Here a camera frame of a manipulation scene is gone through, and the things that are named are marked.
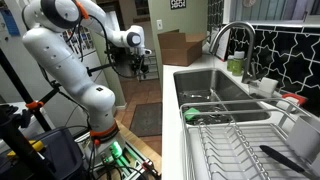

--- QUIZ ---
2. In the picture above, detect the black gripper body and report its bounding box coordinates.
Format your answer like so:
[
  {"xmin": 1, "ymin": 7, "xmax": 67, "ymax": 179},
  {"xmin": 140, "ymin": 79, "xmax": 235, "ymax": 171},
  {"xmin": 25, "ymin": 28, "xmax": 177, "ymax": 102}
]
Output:
[{"xmin": 132, "ymin": 53, "xmax": 150, "ymax": 76}]

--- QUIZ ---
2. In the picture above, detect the brown cardboard box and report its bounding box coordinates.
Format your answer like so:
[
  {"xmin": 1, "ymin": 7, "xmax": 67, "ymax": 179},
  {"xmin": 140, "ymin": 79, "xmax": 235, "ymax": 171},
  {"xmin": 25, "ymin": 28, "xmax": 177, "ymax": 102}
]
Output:
[{"xmin": 157, "ymin": 29, "xmax": 208, "ymax": 67}]

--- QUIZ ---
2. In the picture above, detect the dark grey floor mat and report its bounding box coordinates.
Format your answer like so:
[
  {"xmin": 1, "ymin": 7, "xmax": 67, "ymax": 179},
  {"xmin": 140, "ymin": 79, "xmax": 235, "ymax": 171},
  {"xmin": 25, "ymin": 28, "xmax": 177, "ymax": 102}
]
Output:
[{"xmin": 129, "ymin": 102, "xmax": 163, "ymax": 138}]

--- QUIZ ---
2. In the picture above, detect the photo collage poster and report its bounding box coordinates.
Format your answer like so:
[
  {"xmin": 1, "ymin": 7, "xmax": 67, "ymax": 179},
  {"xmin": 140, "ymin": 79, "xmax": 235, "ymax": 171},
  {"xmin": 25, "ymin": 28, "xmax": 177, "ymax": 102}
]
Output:
[{"xmin": 61, "ymin": 26, "xmax": 96, "ymax": 58}]

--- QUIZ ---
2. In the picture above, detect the stainless steel sink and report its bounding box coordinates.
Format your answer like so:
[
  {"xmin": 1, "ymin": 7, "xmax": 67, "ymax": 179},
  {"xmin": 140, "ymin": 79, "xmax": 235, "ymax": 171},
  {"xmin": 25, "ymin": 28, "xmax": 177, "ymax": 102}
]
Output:
[{"xmin": 173, "ymin": 68, "xmax": 272, "ymax": 127}]

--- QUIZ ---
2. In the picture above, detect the black white patterned picture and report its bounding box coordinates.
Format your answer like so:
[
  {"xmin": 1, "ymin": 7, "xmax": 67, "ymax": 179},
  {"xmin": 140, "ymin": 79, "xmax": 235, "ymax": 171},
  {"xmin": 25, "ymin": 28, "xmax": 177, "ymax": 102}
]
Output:
[{"xmin": 169, "ymin": 0, "xmax": 187, "ymax": 10}]

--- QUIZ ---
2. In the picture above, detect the green sponge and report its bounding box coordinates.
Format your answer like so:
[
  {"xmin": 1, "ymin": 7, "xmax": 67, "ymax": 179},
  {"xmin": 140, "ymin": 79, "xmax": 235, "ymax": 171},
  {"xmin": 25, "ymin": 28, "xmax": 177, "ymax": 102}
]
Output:
[{"xmin": 183, "ymin": 107, "xmax": 201, "ymax": 122}]

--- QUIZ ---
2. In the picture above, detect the wooden robot platform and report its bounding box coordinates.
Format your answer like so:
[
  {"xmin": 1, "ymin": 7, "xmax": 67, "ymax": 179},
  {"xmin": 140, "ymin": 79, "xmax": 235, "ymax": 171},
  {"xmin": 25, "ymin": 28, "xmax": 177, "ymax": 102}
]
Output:
[{"xmin": 114, "ymin": 119, "xmax": 163, "ymax": 180}]

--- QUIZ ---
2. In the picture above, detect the white paper notepad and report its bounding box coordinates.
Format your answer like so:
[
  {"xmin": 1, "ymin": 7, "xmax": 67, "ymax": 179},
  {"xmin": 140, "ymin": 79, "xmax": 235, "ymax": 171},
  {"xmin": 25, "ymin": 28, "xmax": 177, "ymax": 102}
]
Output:
[{"xmin": 214, "ymin": 28, "xmax": 232, "ymax": 62}]

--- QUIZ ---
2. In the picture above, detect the small green white-capped bottle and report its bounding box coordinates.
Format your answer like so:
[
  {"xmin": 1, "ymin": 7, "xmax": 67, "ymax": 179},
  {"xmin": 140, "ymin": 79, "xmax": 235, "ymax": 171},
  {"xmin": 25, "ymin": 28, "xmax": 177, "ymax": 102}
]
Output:
[{"xmin": 226, "ymin": 54, "xmax": 235, "ymax": 72}]

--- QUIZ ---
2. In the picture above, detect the large green white-capped bottle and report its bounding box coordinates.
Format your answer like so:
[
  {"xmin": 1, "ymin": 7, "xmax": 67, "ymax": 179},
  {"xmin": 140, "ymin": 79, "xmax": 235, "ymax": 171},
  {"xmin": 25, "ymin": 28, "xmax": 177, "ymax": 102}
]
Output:
[{"xmin": 232, "ymin": 50, "xmax": 246, "ymax": 77}]

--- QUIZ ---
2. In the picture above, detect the chrome gooseneck faucet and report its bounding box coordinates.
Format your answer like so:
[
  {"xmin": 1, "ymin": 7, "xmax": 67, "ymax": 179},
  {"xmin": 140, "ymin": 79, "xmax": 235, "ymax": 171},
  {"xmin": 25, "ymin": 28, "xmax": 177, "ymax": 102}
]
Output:
[{"xmin": 208, "ymin": 20, "xmax": 264, "ymax": 85}]

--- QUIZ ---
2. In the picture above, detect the clear plastic sponge holder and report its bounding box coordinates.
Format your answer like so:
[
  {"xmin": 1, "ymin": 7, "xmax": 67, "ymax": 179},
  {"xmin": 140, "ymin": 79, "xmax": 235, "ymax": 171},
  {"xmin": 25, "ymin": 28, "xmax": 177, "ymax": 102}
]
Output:
[{"xmin": 248, "ymin": 83, "xmax": 278, "ymax": 100}]

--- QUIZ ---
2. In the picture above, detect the dark blue storage tote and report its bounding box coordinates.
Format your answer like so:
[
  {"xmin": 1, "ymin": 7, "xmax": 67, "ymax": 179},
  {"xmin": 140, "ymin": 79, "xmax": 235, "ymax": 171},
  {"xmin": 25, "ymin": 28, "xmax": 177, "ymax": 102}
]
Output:
[{"xmin": 0, "ymin": 126, "xmax": 86, "ymax": 180}]

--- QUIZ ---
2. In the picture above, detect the white refrigerator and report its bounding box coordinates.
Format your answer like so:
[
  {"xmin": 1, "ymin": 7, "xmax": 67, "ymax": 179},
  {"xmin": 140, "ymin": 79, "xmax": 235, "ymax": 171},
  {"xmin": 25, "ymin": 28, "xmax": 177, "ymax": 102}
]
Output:
[{"xmin": 0, "ymin": 0, "xmax": 118, "ymax": 134}]

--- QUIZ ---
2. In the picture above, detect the metal dish drying rack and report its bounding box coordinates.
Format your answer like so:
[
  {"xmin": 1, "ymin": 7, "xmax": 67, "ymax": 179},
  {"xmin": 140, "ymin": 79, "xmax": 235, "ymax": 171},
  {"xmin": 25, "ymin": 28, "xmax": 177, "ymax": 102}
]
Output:
[{"xmin": 179, "ymin": 98, "xmax": 320, "ymax": 180}]

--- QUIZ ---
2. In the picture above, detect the black stand with orange clamp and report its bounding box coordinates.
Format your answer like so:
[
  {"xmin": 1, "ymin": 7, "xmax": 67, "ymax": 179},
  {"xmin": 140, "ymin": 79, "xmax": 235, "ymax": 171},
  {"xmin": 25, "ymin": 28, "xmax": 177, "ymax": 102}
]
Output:
[{"xmin": 0, "ymin": 48, "xmax": 112, "ymax": 133}]

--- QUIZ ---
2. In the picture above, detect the blue paper sheet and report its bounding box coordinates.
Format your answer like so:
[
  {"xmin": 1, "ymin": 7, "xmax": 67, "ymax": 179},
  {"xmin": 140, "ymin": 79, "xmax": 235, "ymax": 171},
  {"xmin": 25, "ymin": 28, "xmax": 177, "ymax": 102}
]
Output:
[{"xmin": 0, "ymin": 8, "xmax": 21, "ymax": 37}]

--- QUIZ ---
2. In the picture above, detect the white framed window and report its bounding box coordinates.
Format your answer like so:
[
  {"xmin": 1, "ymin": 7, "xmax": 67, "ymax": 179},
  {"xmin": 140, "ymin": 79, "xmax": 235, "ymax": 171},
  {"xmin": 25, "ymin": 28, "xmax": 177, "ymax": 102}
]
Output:
[{"xmin": 229, "ymin": 0, "xmax": 320, "ymax": 24}]

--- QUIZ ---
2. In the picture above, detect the red rimmed white scrubber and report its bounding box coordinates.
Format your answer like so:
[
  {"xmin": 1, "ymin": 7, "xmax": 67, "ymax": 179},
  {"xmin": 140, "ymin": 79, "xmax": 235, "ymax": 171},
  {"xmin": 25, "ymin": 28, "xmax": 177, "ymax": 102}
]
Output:
[{"xmin": 275, "ymin": 93, "xmax": 308, "ymax": 113}]

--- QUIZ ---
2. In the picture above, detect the black kitchen utensil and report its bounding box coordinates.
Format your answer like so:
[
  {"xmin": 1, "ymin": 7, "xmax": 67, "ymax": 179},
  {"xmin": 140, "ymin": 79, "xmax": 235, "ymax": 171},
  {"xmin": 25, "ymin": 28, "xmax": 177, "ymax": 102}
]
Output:
[{"xmin": 259, "ymin": 144, "xmax": 320, "ymax": 180}]

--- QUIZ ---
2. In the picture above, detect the white utensil caddy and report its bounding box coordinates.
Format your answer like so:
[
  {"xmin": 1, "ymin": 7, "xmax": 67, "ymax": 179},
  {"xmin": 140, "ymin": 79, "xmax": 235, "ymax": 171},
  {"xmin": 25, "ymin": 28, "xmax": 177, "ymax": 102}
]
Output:
[{"xmin": 285, "ymin": 114, "xmax": 320, "ymax": 164}]

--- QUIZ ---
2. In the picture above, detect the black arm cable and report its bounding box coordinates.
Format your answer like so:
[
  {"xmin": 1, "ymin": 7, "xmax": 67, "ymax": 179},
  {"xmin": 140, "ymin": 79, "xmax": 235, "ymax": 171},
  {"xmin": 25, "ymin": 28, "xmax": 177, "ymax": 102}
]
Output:
[{"xmin": 64, "ymin": 13, "xmax": 146, "ymax": 80}]

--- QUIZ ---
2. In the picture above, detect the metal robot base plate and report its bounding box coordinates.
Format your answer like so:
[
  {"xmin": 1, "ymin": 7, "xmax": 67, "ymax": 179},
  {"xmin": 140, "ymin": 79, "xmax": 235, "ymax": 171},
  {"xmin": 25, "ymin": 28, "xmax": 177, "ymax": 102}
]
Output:
[{"xmin": 74, "ymin": 131, "xmax": 161, "ymax": 180}]

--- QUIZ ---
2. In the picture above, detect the yellow handled tool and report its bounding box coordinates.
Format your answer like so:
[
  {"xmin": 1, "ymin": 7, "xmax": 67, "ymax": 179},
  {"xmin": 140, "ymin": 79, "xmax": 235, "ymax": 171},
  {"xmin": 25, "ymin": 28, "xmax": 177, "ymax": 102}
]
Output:
[{"xmin": 6, "ymin": 139, "xmax": 46, "ymax": 158}]

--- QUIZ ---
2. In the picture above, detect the black camera tripod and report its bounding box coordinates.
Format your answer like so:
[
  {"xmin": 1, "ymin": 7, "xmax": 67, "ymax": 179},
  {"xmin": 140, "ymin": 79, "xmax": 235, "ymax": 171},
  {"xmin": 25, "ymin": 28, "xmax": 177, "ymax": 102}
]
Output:
[{"xmin": 0, "ymin": 103, "xmax": 58, "ymax": 180}]

